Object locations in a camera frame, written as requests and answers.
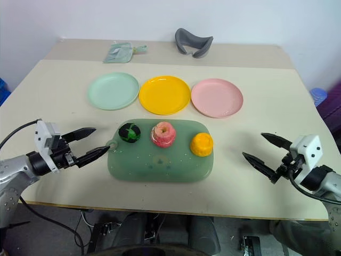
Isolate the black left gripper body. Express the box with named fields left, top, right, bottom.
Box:
left=50, top=135, right=79, bottom=170

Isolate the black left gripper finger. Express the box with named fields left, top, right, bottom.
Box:
left=75, top=146, right=111, bottom=169
left=61, top=127, right=97, bottom=143

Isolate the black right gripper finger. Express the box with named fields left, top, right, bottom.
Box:
left=261, top=132, right=293, bottom=149
left=242, top=151, right=280, bottom=185

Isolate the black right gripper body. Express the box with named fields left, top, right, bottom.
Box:
left=275, top=151, right=303, bottom=184

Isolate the dark green toy vegetable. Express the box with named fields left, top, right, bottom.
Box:
left=118, top=122, right=141, bottom=144

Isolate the light green plate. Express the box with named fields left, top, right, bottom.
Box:
left=86, top=71, right=140, bottom=111

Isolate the yellow toy fruit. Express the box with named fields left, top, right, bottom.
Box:
left=190, top=132, right=214, bottom=157

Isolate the pink plate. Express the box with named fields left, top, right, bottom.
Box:
left=191, top=78, right=244, bottom=118

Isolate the yellow plate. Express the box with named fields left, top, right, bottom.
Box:
left=139, top=75, right=191, bottom=116

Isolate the blue round stack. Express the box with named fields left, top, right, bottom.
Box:
left=310, top=87, right=328, bottom=107

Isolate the purple fabric object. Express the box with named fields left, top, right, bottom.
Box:
left=318, top=81, right=341, bottom=155

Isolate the green translucent cutting board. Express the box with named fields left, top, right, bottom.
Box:
left=105, top=118, right=215, bottom=183

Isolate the pink toy apple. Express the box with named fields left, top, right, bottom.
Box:
left=151, top=121, right=177, bottom=148

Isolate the blue crate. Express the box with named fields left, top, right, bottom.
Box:
left=0, top=77, right=11, bottom=107

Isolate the green plastic packet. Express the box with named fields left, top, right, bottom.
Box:
left=103, top=42, right=148, bottom=64

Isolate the grey curved foam pad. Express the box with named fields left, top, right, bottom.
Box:
left=175, top=28, right=214, bottom=59

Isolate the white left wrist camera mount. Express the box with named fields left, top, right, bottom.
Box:
left=34, top=119, right=63, bottom=172

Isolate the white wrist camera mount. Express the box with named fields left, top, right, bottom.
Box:
left=289, top=134, right=324, bottom=185
left=34, top=119, right=63, bottom=172

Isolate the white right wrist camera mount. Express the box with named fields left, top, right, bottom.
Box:
left=289, top=134, right=324, bottom=185

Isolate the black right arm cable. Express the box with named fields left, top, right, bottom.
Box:
left=289, top=167, right=341, bottom=206

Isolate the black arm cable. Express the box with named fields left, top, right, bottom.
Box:
left=289, top=167, right=341, bottom=206
left=0, top=119, right=39, bottom=150

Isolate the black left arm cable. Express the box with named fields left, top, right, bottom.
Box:
left=0, top=119, right=39, bottom=150

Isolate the black floor cable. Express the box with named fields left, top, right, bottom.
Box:
left=20, top=198, right=86, bottom=256

